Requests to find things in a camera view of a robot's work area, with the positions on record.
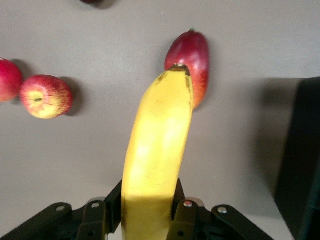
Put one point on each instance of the red yellow mango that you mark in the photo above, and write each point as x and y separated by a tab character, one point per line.
195	50

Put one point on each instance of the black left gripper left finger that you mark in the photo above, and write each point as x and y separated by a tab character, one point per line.
95	217

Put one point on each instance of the yellow banana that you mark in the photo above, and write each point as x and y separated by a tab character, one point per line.
157	150

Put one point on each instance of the pink red round fruit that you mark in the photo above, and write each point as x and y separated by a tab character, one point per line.
8	80

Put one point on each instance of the red yellow striped apple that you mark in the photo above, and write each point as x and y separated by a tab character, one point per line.
45	97

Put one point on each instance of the black plastic box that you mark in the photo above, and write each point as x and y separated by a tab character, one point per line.
302	162

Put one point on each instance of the brown table mat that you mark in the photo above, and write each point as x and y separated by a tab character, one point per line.
75	155

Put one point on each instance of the dark purple mangosteen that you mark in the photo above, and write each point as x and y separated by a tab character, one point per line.
91	1

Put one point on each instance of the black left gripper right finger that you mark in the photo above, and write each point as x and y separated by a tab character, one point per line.
190	220

